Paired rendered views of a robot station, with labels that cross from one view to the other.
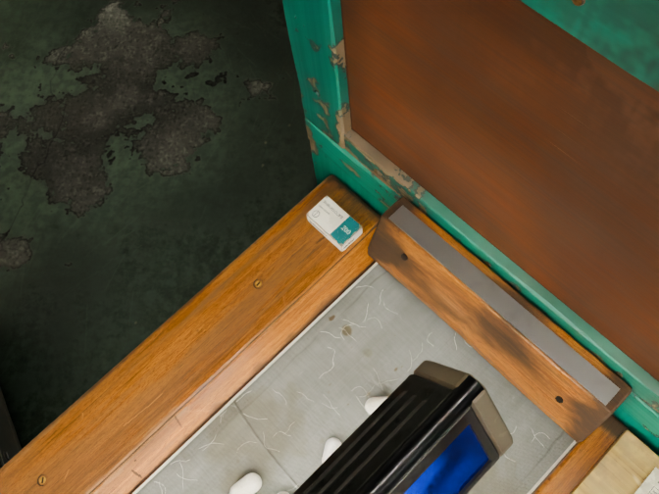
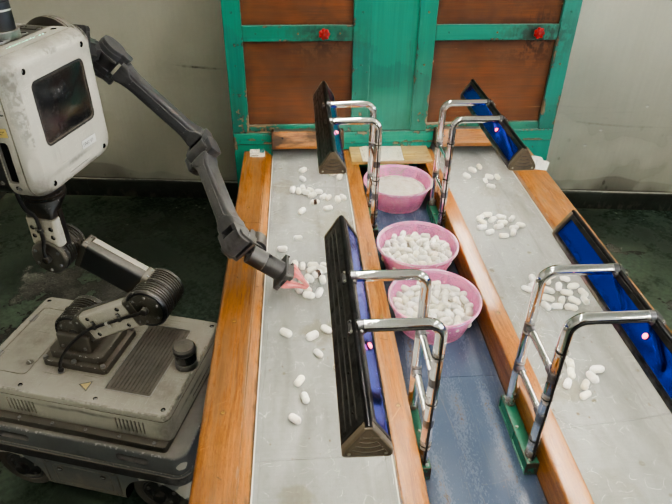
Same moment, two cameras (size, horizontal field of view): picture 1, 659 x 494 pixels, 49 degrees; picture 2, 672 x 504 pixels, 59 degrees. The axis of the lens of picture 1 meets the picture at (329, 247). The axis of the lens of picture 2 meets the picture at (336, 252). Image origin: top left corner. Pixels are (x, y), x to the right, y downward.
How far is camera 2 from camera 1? 2.08 m
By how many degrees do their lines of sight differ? 47
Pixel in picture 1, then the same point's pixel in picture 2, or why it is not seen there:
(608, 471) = (353, 151)
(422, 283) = (290, 141)
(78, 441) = (247, 199)
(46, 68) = (13, 306)
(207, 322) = (250, 176)
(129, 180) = not seen: hidden behind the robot
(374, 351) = (290, 168)
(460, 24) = (276, 58)
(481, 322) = (308, 137)
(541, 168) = (301, 81)
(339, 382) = (289, 173)
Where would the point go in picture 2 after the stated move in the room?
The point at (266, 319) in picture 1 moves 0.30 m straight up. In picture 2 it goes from (262, 170) to (257, 96)
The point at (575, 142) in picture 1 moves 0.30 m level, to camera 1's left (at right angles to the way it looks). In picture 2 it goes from (305, 67) to (259, 89)
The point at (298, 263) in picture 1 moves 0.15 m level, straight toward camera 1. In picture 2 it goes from (257, 162) to (290, 169)
